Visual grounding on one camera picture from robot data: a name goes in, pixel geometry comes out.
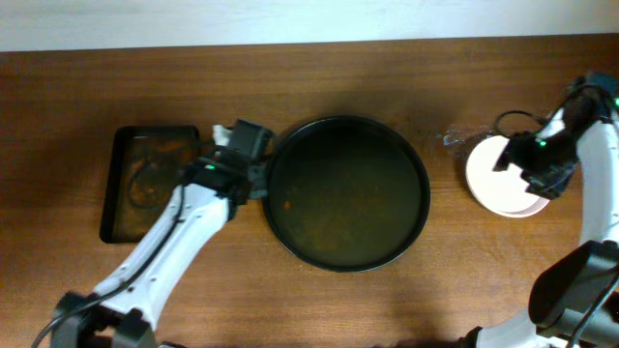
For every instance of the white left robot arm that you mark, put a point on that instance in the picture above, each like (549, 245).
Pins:
(124, 309)

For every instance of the black rectangular tray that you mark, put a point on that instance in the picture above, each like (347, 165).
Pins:
(144, 167)

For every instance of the pale grey plate bottom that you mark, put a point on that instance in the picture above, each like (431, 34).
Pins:
(505, 190)

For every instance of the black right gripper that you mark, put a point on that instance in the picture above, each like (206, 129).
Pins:
(524, 164)

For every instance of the cream plate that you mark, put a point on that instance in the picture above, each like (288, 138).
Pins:
(526, 212)

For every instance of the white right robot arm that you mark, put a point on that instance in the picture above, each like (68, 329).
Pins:
(574, 303)

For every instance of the black round tray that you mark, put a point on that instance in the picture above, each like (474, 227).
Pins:
(346, 194)

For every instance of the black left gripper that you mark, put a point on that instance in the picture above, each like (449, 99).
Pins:
(256, 175)

